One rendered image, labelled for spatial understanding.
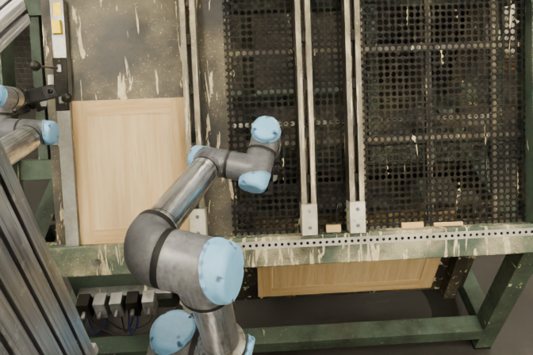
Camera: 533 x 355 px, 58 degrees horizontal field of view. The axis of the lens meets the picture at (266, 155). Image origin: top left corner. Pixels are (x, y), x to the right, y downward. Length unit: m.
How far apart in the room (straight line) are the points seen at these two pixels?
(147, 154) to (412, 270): 1.42
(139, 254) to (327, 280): 1.68
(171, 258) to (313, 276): 1.62
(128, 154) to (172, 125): 0.21
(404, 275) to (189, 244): 1.81
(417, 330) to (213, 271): 1.87
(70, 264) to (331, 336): 1.28
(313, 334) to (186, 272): 1.70
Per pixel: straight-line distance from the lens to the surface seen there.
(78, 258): 2.04
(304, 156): 1.86
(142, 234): 0.93
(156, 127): 1.92
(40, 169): 2.12
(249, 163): 1.20
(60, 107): 1.99
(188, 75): 1.87
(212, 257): 0.87
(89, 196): 2.01
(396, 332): 2.59
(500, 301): 2.55
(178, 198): 1.06
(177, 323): 1.29
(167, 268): 0.89
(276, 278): 2.43
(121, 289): 2.05
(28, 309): 0.87
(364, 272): 2.48
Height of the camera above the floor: 2.35
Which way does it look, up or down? 39 degrees down
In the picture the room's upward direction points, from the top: straight up
